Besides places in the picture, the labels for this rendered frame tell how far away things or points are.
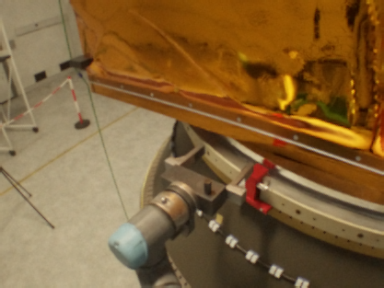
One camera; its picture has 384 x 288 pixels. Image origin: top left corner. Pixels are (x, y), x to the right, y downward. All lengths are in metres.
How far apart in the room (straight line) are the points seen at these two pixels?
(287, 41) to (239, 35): 0.10
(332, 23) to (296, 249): 0.54
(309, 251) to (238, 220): 0.23
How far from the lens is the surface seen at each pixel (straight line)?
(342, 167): 0.66
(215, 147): 0.78
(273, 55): 0.55
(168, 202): 0.50
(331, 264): 0.75
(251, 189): 0.67
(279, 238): 0.75
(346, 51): 0.52
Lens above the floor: 2.17
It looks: 34 degrees down
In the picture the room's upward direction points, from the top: 5 degrees counter-clockwise
